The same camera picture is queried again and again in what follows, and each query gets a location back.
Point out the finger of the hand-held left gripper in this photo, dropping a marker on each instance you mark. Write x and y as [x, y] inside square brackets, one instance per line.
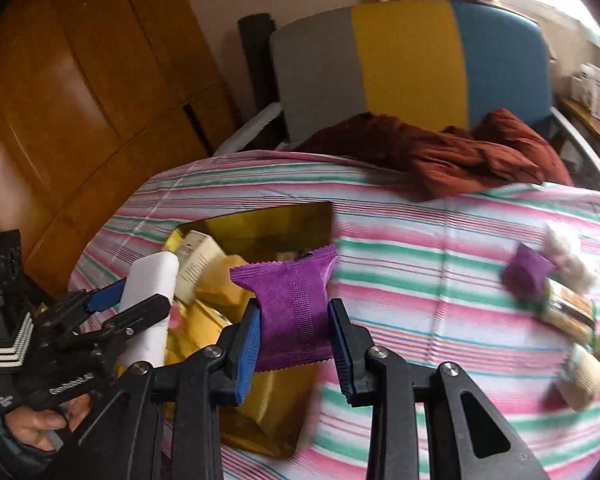
[105, 297]
[140, 316]

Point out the gold tin box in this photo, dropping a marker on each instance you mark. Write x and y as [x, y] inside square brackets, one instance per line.
[280, 225]

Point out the tan snack packet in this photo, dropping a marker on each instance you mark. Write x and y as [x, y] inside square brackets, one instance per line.
[567, 310]

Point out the cream carton box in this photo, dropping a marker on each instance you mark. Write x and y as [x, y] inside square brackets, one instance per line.
[197, 260]

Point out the person's left hand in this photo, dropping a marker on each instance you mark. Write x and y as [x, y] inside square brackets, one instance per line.
[40, 422]

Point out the grey yellow blue headboard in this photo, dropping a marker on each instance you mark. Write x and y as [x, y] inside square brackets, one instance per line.
[405, 65]

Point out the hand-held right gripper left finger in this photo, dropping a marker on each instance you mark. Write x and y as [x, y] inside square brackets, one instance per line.
[247, 355]

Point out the cream roll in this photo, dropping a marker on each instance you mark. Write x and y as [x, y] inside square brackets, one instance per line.
[582, 377]

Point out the wooden wardrobe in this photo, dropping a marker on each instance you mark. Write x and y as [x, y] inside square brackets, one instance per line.
[80, 110]

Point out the pink soft item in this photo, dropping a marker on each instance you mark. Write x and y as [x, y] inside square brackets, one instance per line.
[177, 317]

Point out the grey bed rail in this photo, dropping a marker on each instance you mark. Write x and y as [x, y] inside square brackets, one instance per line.
[582, 150]

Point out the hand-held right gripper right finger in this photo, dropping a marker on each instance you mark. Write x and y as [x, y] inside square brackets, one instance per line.
[347, 355]

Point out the white boxes on table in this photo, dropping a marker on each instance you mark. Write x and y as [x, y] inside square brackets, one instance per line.
[590, 90]

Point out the white plastic-wrapped bundle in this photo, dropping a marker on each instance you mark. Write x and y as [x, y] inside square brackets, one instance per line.
[567, 257]

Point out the white bed rail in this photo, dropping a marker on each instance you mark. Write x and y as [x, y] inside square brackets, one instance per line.
[250, 127]

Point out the brown blanket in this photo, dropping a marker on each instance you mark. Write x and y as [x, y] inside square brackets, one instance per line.
[445, 155]

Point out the wooden side table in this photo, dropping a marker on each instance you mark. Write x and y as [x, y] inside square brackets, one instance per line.
[595, 125]

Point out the black post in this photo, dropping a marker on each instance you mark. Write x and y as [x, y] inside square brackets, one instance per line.
[257, 75]

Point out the white foam block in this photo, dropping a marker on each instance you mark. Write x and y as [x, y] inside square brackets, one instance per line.
[152, 300]

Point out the purple packet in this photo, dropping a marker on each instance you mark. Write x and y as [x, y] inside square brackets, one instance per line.
[290, 305]
[527, 272]

